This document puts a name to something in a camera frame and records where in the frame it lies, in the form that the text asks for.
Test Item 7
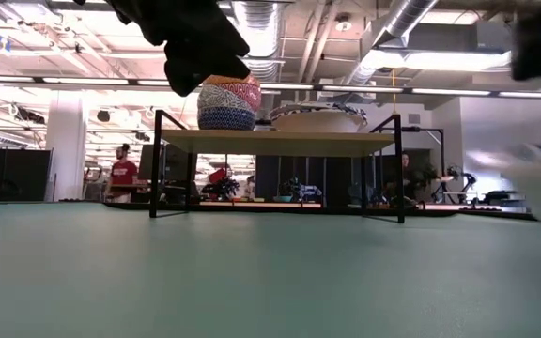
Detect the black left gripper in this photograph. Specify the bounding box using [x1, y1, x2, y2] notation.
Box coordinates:
[75, 0, 252, 98]

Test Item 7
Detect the grey-white patterned ceramic bowl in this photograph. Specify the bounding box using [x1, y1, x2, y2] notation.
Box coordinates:
[197, 84, 253, 114]

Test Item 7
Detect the pink-red patterned ceramic bowl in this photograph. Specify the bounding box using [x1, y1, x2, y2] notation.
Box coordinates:
[225, 82, 262, 114]

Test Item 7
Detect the blue patterned ceramic bowl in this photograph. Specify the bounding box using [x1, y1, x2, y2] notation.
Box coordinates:
[197, 106, 257, 131]

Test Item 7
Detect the black monitor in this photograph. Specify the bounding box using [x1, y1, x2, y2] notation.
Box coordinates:
[137, 143, 192, 182]

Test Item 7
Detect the person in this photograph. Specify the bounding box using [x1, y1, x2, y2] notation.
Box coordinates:
[392, 152, 425, 207]
[104, 143, 139, 204]

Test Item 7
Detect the white column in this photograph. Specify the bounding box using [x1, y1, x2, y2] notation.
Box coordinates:
[44, 91, 87, 203]

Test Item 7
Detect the ribbed silver air duct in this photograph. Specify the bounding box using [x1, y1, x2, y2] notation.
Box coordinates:
[232, 0, 285, 84]

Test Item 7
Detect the wooden shelf black metal frame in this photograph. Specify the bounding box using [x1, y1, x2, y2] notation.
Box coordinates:
[148, 109, 406, 224]

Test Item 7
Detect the black pipe frame stand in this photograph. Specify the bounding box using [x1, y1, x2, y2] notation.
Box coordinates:
[401, 125, 445, 204]

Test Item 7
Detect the long linear light rail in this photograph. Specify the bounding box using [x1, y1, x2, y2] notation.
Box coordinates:
[0, 73, 541, 100]

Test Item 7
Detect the black partition wall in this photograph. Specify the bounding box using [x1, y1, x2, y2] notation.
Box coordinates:
[0, 147, 54, 203]

